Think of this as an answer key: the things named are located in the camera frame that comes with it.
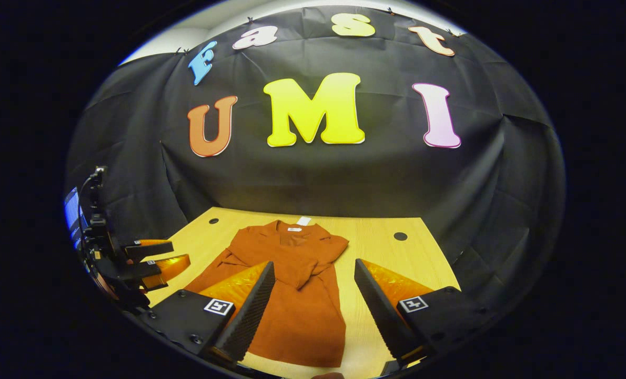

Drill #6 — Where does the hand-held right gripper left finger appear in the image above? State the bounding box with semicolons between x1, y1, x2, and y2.
137;261;276;364

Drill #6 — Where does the black backdrop cloth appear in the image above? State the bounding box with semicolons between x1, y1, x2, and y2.
65;5;566;316

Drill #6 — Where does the computer monitor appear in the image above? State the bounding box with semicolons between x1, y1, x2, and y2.
63;187;85;251

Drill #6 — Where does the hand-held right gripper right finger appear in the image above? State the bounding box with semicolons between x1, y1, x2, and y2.
354;258;498;364

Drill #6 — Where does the orange jacket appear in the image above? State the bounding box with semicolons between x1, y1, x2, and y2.
184;220;350;368

